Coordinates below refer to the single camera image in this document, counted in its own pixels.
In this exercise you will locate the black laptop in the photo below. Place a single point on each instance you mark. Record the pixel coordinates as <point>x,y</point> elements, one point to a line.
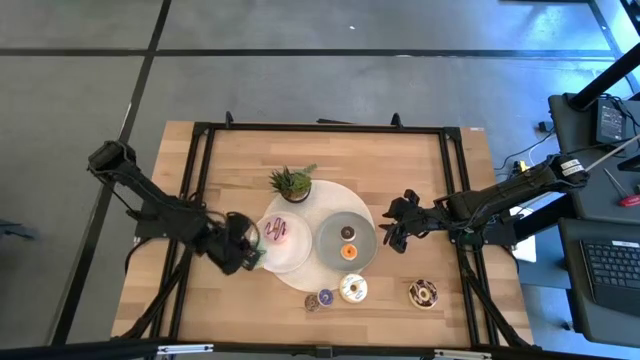
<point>612,272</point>

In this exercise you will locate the small chocolate-topped white donut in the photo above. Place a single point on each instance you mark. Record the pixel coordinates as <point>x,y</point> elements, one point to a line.
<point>347,233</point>

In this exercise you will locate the large chocolate-glazed donut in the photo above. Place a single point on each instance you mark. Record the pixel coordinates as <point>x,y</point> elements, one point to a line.
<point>423,294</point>

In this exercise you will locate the grey plate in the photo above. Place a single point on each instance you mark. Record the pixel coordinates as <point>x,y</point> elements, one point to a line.
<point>330,250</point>

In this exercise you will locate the white plate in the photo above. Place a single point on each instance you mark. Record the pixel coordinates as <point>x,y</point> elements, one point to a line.
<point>295,250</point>

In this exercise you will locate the potted succulent plant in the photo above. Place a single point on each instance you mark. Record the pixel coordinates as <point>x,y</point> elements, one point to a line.
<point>292,184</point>

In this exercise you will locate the grey side desk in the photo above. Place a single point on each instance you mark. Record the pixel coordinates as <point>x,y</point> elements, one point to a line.
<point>580,130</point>

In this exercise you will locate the black diagonal pole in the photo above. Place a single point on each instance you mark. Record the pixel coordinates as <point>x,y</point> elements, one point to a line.
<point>605,77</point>

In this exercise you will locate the large pink drizzled donut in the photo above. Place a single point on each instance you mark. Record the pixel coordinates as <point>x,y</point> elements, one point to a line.
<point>275,229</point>

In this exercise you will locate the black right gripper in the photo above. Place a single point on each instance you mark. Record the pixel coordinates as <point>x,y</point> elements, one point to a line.
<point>422,217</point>

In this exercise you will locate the small black adapter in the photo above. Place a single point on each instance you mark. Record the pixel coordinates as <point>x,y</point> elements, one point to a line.
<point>545,126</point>

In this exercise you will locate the thin white rod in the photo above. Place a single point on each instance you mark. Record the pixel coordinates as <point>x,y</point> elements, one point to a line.
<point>612,154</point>

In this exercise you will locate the large green drizzled donut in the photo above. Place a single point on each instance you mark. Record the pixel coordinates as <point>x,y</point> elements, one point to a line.
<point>260,252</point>

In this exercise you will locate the black power supply box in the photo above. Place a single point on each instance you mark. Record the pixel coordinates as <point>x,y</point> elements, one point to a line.
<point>610,122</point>

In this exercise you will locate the yellow plug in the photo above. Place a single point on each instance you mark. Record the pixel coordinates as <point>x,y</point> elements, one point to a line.
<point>522,165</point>

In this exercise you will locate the silver metal bracket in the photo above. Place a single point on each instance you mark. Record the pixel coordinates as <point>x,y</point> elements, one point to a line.
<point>185,349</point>
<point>462,355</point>

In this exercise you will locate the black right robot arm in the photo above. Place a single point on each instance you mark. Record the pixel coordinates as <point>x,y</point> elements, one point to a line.
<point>510,197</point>

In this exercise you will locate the small orange donut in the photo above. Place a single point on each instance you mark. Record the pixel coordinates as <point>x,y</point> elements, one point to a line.
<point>349,251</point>

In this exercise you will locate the small brown sprinkled donut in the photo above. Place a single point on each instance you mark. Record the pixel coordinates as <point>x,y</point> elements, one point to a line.
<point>312,302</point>

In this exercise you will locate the small blue donut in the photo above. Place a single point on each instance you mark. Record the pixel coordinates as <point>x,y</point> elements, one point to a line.
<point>325,297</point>

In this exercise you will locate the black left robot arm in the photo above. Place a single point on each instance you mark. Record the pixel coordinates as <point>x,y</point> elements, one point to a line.
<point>150,200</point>

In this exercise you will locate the white paper sheet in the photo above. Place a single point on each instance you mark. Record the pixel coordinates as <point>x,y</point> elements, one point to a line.
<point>525,250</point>

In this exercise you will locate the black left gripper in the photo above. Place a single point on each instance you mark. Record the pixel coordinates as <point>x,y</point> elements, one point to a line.
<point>227,245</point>

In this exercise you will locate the black aluminium table frame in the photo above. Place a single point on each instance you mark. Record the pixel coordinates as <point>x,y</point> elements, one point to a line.
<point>325,128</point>

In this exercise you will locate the large white blue-drizzled donut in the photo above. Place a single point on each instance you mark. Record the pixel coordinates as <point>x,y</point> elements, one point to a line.
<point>353,288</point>

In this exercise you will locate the round woven cream placemat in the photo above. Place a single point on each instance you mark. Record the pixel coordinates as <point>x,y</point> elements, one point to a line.
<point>332,200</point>

